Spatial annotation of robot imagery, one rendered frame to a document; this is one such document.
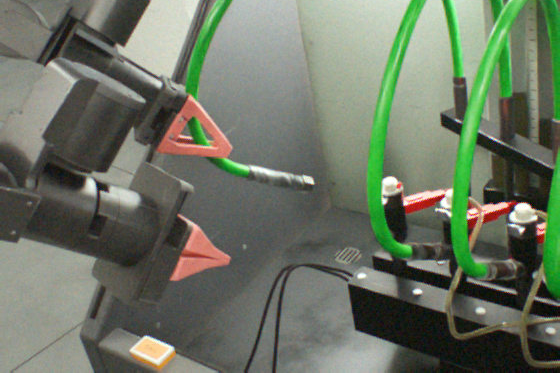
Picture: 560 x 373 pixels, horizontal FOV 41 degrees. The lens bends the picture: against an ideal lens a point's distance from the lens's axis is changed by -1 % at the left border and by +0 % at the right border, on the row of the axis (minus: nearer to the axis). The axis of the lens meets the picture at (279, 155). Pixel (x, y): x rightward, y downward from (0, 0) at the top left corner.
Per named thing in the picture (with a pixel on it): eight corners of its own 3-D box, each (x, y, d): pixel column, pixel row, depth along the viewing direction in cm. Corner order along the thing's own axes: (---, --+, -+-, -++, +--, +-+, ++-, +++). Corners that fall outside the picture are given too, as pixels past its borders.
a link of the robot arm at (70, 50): (39, 74, 80) (36, 76, 75) (71, 18, 80) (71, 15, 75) (97, 105, 82) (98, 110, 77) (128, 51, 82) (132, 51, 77)
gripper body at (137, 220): (201, 189, 58) (124, 159, 53) (146, 311, 58) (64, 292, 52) (158, 166, 62) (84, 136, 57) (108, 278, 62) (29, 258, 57)
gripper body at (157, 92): (175, 81, 86) (118, 48, 84) (182, 95, 76) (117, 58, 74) (147, 130, 86) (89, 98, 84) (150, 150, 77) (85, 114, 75)
